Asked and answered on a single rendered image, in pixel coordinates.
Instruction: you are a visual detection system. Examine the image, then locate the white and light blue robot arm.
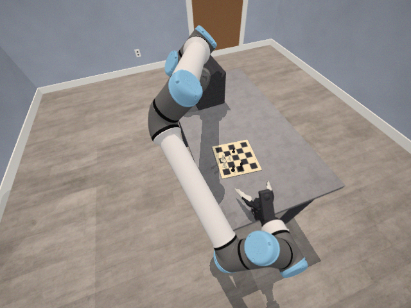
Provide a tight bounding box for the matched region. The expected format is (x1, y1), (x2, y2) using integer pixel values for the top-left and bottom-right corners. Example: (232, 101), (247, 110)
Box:
(148, 26), (308, 278)

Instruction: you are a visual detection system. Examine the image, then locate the cream and black chessboard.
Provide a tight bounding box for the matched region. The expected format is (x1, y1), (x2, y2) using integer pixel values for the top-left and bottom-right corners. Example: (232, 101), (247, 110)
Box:
(213, 140), (262, 179)

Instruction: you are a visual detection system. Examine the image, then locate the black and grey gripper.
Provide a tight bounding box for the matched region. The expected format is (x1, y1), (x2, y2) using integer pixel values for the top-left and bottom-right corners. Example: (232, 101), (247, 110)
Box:
(234, 181), (279, 227)

